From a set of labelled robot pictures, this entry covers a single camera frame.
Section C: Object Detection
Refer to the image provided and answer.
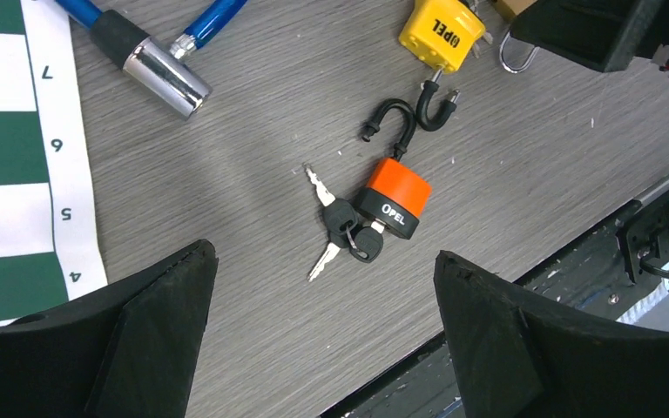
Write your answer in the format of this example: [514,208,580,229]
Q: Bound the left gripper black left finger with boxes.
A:
[0,239,219,417]

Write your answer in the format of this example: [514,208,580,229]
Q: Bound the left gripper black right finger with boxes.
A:
[434,251,669,417]

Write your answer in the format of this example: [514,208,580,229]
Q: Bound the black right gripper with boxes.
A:
[510,0,669,77]

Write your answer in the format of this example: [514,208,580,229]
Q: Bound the brass padlock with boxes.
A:
[491,0,540,74]

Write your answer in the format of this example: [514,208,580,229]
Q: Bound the blue cable lock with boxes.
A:
[57,0,247,120]

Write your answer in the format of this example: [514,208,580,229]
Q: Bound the black headed key bunch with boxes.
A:
[303,164,385,282]

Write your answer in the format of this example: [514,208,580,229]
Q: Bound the green white chessboard mat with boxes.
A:
[0,1,107,326]

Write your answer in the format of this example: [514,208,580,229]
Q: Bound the yellow padlock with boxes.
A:
[398,0,487,131]

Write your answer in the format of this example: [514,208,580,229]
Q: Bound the orange black padlock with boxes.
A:
[353,98,431,239]

